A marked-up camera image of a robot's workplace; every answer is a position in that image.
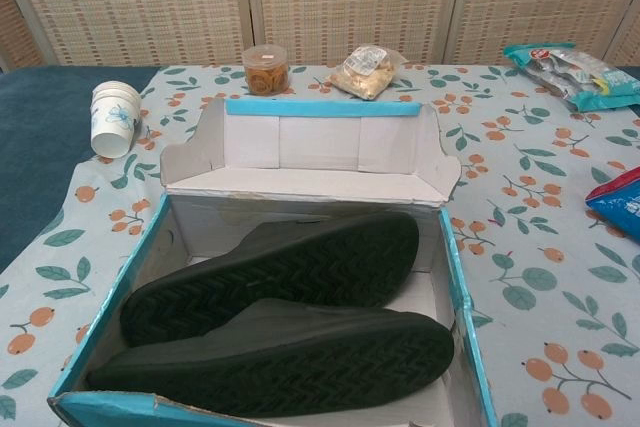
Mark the black rubber slipper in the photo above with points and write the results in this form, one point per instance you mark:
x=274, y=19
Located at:
x=280, y=272
x=300, y=362

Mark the blue and white shoe box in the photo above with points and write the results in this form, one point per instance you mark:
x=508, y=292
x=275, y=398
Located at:
x=320, y=147

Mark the clear bag of beige snacks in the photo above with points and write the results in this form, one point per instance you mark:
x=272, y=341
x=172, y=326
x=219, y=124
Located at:
x=365, y=77

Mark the clear jar of brown snacks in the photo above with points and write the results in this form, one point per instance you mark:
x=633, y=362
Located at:
x=265, y=72

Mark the stack of white paper cups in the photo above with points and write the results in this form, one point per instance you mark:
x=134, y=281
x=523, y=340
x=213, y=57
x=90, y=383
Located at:
x=112, y=122

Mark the floral patterned tablecloth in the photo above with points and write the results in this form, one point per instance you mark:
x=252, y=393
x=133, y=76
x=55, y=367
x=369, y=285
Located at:
x=525, y=297

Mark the teal bag of dried fish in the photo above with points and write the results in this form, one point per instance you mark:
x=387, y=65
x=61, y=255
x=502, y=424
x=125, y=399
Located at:
x=565, y=74

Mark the blue and red snack bag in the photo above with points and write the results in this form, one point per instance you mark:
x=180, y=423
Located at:
x=620, y=207

